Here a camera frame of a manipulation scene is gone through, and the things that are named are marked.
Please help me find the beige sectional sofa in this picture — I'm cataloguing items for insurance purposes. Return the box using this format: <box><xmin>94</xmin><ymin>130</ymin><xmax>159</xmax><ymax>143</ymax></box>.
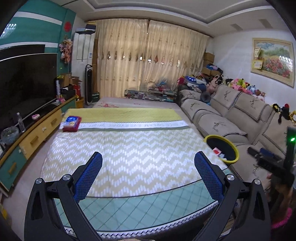
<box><xmin>179</xmin><ymin>85</ymin><xmax>292</xmax><ymax>182</ymax></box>

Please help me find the red blue tissue pack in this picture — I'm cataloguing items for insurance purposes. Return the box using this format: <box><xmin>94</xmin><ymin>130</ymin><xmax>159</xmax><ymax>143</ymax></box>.
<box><xmin>59</xmin><ymin>116</ymin><xmax>82</xmax><ymax>132</ymax></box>

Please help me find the yellow rimmed dark trash bin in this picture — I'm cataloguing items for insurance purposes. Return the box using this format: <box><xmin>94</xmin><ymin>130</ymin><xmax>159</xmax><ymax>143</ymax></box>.
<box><xmin>204</xmin><ymin>135</ymin><xmax>239</xmax><ymax>165</ymax></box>

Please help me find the clear water bottle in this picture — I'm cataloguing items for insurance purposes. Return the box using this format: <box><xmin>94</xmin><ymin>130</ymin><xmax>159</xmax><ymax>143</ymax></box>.
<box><xmin>16</xmin><ymin>113</ymin><xmax>26</xmax><ymax>133</ymax></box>

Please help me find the black television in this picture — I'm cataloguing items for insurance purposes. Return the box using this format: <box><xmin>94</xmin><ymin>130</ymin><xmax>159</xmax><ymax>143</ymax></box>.
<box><xmin>1</xmin><ymin>45</ymin><xmax>58</xmax><ymax>130</ymax></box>

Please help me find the glass ashtray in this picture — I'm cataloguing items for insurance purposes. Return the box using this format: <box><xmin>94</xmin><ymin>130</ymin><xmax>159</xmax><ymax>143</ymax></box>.
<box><xmin>1</xmin><ymin>126</ymin><xmax>19</xmax><ymax>145</ymax></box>

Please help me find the cardboard boxes stack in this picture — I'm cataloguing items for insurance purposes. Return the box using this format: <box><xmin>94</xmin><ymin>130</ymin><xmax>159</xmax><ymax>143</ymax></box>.
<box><xmin>202</xmin><ymin>52</ymin><xmax>223</xmax><ymax>76</ymax></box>

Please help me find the white air conditioner tower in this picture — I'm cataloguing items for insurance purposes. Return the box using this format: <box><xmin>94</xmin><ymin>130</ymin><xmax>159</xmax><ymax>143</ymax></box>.
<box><xmin>71</xmin><ymin>31</ymin><xmax>95</xmax><ymax>104</ymax></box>

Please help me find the patterned table cloth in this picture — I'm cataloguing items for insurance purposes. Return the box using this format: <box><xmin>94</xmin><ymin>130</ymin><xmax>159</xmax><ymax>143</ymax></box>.
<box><xmin>41</xmin><ymin>108</ymin><xmax>229</xmax><ymax>239</ymax></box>

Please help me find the framed flower painting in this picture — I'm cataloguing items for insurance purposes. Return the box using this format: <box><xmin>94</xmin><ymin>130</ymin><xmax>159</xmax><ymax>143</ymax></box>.
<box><xmin>251</xmin><ymin>38</ymin><xmax>295</xmax><ymax>87</ymax></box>

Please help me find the beige curtain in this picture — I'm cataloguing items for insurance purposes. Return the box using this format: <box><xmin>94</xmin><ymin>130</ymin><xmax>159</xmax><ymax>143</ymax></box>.
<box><xmin>93</xmin><ymin>18</ymin><xmax>209</xmax><ymax>97</ymax></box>

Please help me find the plush toy pile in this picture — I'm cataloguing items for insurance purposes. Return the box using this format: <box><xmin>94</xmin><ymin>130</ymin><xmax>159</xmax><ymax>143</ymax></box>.
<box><xmin>225</xmin><ymin>78</ymin><xmax>266</xmax><ymax>98</ymax></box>

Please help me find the floral floor rug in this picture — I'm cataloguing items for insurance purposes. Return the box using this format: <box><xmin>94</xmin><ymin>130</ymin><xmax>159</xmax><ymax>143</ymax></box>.
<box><xmin>93</xmin><ymin>97</ymin><xmax>180</xmax><ymax>110</ymax></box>

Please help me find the black yellow plush toy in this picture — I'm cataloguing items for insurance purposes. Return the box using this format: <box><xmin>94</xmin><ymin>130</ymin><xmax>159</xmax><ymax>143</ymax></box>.
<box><xmin>272</xmin><ymin>103</ymin><xmax>295</xmax><ymax>126</ymax></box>

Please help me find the black tower fan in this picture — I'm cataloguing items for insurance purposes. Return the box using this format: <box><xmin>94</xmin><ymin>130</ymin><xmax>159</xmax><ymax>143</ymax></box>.
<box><xmin>85</xmin><ymin>64</ymin><xmax>93</xmax><ymax>105</ymax></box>

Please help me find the yellow green tv cabinet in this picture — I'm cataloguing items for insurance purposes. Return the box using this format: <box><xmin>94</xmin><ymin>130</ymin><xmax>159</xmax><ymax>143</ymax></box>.
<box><xmin>1</xmin><ymin>97</ymin><xmax>76</xmax><ymax>197</ymax></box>

